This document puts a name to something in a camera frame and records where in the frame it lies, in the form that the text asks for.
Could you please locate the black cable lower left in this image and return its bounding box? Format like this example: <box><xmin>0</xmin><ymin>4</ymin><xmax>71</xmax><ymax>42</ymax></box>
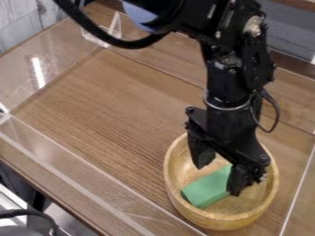
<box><xmin>0</xmin><ymin>208</ymin><xmax>59</xmax><ymax>236</ymax></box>

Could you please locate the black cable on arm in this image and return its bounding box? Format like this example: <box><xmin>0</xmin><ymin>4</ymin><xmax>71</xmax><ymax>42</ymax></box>
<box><xmin>247</xmin><ymin>88</ymin><xmax>281</xmax><ymax>134</ymax></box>

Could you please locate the green rectangular block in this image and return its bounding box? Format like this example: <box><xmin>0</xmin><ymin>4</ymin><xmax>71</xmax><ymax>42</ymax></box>
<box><xmin>181</xmin><ymin>164</ymin><xmax>231</xmax><ymax>209</ymax></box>

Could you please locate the clear acrylic corner bracket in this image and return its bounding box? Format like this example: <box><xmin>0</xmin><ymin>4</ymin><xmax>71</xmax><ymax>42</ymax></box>
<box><xmin>81</xmin><ymin>12</ymin><xmax>121</xmax><ymax>48</ymax></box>

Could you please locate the brown wooden bowl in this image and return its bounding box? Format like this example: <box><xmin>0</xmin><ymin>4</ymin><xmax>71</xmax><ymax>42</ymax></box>
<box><xmin>164</xmin><ymin>134</ymin><xmax>279</xmax><ymax>231</ymax></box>

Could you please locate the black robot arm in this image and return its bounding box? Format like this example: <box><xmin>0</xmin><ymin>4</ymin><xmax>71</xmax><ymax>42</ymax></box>
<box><xmin>53</xmin><ymin>0</ymin><xmax>276</xmax><ymax>195</ymax></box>

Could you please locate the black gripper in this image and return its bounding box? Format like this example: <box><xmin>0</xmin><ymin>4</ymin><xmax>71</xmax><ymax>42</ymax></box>
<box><xmin>183</xmin><ymin>93</ymin><xmax>272</xmax><ymax>197</ymax></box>

